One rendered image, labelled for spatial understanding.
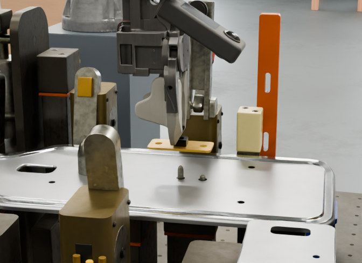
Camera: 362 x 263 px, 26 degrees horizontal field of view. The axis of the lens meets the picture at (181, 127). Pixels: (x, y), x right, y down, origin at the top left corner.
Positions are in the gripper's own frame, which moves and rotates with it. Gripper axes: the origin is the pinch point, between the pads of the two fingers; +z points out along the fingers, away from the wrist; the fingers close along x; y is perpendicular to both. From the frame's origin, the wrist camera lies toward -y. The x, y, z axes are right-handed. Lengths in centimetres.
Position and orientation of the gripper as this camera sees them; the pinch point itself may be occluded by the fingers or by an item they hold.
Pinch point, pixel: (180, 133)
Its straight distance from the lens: 102.9
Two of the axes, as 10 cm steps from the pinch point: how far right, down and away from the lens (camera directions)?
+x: -1.9, 2.8, -9.4
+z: 0.2, 9.6, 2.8
